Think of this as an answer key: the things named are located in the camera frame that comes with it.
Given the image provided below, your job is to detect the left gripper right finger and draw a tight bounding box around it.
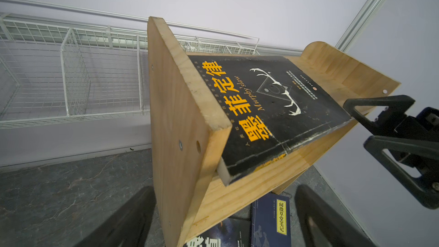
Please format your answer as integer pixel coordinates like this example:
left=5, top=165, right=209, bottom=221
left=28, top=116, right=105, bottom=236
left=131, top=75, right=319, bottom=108
left=294, top=185, right=374, bottom=247

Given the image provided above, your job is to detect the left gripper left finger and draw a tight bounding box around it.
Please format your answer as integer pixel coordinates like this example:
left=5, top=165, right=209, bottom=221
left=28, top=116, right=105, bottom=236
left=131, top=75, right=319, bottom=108
left=76, top=186, right=156, bottom=247

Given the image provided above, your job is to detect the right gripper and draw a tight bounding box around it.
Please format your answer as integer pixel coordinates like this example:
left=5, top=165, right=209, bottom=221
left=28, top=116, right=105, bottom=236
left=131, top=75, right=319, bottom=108
left=343, top=95, right=439, bottom=209

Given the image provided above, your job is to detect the black wolf cover book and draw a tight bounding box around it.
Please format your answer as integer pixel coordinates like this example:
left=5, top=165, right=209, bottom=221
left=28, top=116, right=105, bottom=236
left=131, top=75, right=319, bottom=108
left=185, top=218, right=251, bottom=247

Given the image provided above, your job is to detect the black Murphy's law book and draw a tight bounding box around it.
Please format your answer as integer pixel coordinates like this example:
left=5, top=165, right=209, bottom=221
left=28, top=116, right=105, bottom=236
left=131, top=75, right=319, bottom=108
left=190, top=56, right=350, bottom=185

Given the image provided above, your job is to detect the navy book right yellow label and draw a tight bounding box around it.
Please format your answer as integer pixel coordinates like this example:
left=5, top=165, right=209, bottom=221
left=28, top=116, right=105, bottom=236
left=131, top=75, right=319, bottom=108
left=251, top=193, right=292, bottom=247

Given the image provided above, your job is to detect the wooden two-tier bookshelf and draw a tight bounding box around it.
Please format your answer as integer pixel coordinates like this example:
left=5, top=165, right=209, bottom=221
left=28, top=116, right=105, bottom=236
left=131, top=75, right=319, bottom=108
left=147, top=17, right=399, bottom=247

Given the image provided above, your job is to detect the white wire rack basket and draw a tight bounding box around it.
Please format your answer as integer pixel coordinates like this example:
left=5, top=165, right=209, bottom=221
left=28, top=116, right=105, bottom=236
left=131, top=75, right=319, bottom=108
left=0, top=0, right=260, bottom=130

